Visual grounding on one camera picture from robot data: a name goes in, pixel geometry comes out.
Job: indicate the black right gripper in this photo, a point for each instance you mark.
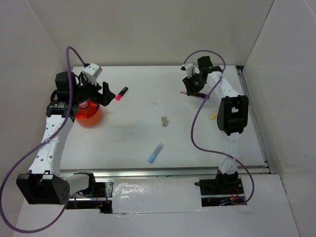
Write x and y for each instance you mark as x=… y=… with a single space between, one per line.
x=190 y=89

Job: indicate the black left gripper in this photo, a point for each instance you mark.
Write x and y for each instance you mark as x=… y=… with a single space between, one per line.
x=104 y=98

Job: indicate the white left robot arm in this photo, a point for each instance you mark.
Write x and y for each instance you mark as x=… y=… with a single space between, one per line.
x=43 y=183

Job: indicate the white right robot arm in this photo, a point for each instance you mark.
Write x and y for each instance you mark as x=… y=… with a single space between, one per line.
x=232 y=114

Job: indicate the pink highlighter black cap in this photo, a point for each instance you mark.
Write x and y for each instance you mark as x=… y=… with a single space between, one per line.
x=121 y=93

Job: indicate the orange round organizer container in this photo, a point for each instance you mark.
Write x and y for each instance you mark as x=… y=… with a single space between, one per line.
x=89 y=116

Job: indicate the pink eraser in container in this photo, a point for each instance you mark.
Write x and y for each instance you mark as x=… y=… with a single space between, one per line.
x=84 y=105

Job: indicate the yellow highlighter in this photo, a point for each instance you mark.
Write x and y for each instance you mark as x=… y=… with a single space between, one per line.
x=214 y=116

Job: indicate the white and yellow eraser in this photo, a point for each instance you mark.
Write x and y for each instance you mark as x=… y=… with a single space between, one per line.
x=164 y=121

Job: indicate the light blue highlighter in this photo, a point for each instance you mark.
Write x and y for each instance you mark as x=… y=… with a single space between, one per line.
x=155 y=153

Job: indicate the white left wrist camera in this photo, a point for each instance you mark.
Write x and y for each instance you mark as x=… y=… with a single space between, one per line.
x=92 y=72

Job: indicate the aluminium right side rail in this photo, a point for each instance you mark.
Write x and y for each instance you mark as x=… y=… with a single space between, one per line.
x=263 y=146

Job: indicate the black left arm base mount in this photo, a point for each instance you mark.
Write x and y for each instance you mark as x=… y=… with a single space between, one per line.
x=86 y=184

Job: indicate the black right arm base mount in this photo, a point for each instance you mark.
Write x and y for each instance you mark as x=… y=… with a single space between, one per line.
x=222 y=184

